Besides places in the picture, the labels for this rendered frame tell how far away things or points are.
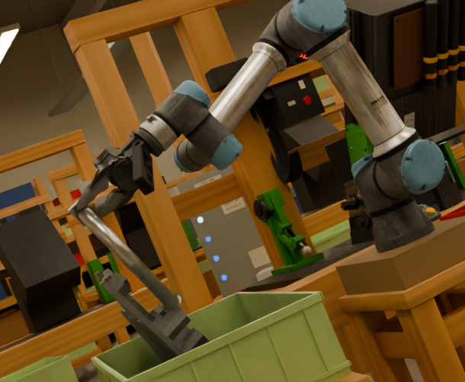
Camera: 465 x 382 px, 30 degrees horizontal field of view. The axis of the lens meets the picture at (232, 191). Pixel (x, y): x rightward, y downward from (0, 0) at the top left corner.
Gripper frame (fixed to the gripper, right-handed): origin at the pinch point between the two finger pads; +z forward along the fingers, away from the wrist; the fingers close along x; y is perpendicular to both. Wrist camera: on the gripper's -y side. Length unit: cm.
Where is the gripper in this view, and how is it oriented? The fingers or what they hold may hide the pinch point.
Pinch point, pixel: (87, 213)
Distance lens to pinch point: 179.8
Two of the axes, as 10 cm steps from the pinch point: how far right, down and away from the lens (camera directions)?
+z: -6.7, 7.2, -2.0
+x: -5.0, -6.3, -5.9
